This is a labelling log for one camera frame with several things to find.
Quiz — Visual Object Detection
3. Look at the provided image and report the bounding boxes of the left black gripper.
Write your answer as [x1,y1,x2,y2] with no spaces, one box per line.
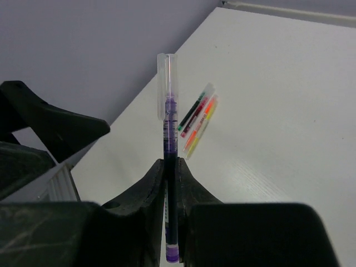
[1,81,110,200]

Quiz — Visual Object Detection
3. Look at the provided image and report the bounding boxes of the red pen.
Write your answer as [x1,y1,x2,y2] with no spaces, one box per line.
[181,97,209,137]

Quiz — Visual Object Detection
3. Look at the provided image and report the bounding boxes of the clear pen cap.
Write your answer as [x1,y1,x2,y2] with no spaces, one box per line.
[157,53,178,121]

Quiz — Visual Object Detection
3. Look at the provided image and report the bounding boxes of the green pen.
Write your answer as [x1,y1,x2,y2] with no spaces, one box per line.
[177,83,215,131]

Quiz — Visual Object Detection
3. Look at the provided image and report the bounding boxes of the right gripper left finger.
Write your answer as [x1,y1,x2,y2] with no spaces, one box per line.
[102,159,165,266]

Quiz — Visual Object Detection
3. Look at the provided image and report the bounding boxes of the purple pen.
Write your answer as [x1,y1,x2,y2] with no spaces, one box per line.
[163,97,179,263]

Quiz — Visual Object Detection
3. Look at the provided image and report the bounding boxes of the orange pen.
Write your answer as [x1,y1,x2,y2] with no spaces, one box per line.
[183,95,217,154]

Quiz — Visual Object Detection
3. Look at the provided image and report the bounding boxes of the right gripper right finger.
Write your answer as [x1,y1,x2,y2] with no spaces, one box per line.
[177,157,223,261]

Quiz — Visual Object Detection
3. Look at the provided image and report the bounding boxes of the yellow pen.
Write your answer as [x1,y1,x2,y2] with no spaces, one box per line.
[185,99,217,160]

